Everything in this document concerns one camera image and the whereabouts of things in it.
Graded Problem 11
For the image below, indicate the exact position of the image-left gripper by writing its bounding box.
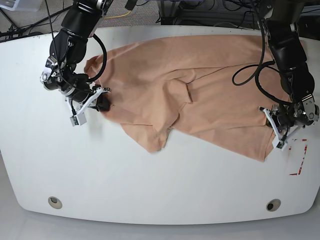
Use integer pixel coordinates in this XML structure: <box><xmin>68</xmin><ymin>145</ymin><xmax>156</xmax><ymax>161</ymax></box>
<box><xmin>66</xmin><ymin>87</ymin><xmax>111</xmax><ymax>112</ymax></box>

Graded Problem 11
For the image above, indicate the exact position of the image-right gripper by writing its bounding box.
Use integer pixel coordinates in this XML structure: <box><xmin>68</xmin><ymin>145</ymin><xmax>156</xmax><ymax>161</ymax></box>
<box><xmin>273</xmin><ymin>109</ymin><xmax>299</xmax><ymax>130</ymax></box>

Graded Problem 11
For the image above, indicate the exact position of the peach T-shirt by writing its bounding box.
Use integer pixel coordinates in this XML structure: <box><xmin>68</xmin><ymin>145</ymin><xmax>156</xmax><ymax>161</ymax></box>
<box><xmin>98</xmin><ymin>35</ymin><xmax>275</xmax><ymax>162</ymax></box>

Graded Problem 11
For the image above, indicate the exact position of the black robot arm image-left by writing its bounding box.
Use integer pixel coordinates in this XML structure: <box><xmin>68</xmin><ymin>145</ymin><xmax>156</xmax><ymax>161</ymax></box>
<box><xmin>40</xmin><ymin>0</ymin><xmax>112</xmax><ymax>104</ymax></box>

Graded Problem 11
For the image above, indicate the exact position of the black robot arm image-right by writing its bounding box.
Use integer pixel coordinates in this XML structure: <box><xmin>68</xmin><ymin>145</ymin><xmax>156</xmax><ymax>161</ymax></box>
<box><xmin>256</xmin><ymin>0</ymin><xmax>320</xmax><ymax>127</ymax></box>

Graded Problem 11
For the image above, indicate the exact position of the red tape rectangle marking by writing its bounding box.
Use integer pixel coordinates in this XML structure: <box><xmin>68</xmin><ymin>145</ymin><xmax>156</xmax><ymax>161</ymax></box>
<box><xmin>286</xmin><ymin>138</ymin><xmax>308</xmax><ymax>176</ymax></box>

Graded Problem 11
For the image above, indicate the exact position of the black tripod stand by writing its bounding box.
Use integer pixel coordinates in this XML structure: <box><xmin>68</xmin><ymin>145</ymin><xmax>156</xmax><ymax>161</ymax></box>
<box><xmin>0</xmin><ymin>6</ymin><xmax>71</xmax><ymax>43</ymax></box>

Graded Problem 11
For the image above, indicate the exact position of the clear plastic storage box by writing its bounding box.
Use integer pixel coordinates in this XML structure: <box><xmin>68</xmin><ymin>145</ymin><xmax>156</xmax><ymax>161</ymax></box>
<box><xmin>0</xmin><ymin>0</ymin><xmax>43</xmax><ymax>12</ymax></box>

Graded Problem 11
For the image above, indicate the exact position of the image-right white wrist camera mount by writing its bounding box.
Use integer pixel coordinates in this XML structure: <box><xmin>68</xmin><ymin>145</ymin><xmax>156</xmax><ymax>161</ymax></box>
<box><xmin>258</xmin><ymin>105</ymin><xmax>305</xmax><ymax>151</ymax></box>

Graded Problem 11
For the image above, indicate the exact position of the image-left white wrist camera mount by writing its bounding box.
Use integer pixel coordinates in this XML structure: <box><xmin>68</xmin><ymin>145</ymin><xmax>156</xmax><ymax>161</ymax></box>
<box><xmin>66</xmin><ymin>85</ymin><xmax>111</xmax><ymax>127</ymax></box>

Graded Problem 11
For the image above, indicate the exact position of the image-left arm black cable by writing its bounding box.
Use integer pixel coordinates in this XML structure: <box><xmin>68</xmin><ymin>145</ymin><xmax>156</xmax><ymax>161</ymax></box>
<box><xmin>44</xmin><ymin>0</ymin><xmax>109</xmax><ymax>88</ymax></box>

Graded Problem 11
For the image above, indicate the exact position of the right table cable grommet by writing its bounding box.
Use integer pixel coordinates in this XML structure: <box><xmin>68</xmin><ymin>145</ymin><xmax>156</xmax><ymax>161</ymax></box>
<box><xmin>266</xmin><ymin>199</ymin><xmax>281</xmax><ymax>212</ymax></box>

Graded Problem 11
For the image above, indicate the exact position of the table cable grommet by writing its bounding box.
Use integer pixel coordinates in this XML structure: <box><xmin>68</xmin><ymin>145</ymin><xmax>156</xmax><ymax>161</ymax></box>
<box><xmin>48</xmin><ymin>196</ymin><xmax>63</xmax><ymax>210</ymax></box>
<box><xmin>266</xmin><ymin>199</ymin><xmax>281</xmax><ymax>212</ymax></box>

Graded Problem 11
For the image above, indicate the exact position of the yellow cable on floor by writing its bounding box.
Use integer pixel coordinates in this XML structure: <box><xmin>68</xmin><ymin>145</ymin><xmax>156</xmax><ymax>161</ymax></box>
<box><xmin>102</xmin><ymin>8</ymin><xmax>131</xmax><ymax>21</ymax></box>

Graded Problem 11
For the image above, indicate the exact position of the left table cable grommet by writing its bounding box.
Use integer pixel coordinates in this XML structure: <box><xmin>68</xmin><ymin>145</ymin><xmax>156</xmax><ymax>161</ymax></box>
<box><xmin>48</xmin><ymin>196</ymin><xmax>63</xmax><ymax>210</ymax></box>

